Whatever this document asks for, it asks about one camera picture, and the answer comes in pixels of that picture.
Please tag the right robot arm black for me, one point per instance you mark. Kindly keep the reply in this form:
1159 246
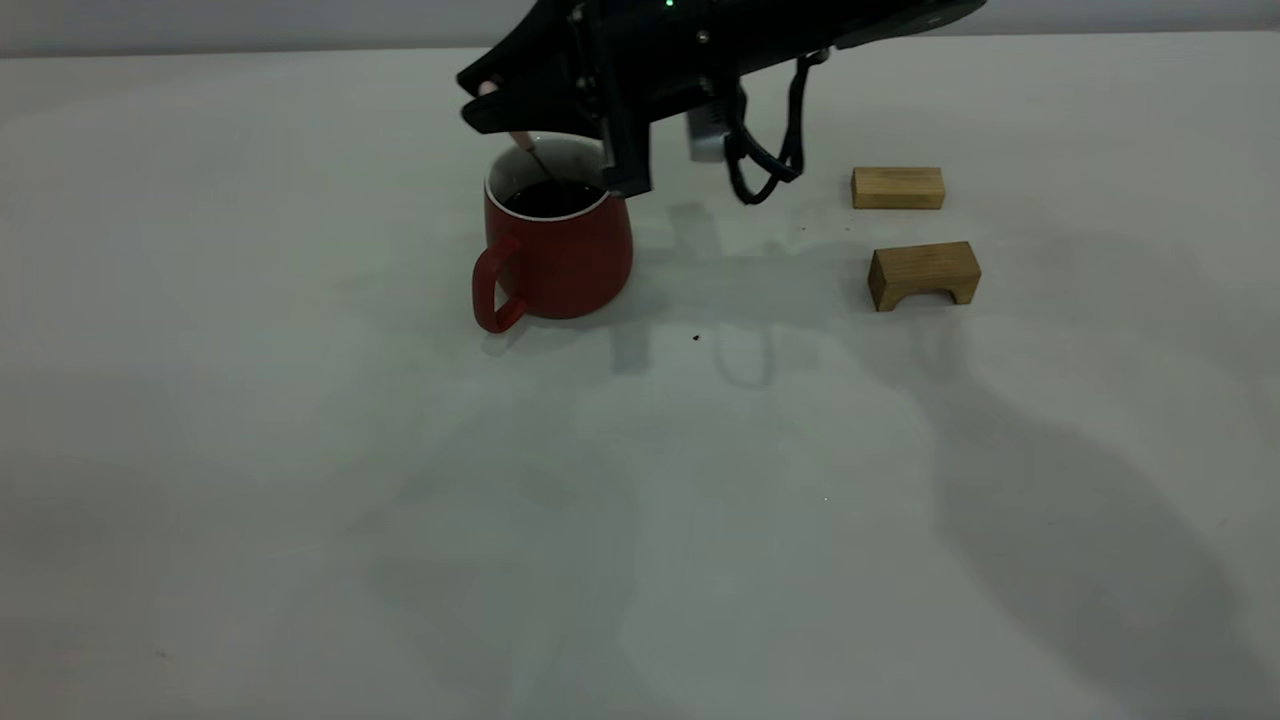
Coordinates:
900 20

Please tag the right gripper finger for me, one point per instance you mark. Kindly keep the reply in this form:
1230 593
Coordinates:
540 118
545 60

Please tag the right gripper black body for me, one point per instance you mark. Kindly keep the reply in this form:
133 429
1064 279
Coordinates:
680 50

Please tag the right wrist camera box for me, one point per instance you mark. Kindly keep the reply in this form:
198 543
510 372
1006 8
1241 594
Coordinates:
708 135

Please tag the rectangular wooden block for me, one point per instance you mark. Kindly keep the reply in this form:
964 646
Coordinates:
895 188

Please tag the red ceramic cup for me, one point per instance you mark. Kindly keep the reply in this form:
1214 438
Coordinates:
570 260

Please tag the arched wooden block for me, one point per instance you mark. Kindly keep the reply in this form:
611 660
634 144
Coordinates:
920 265

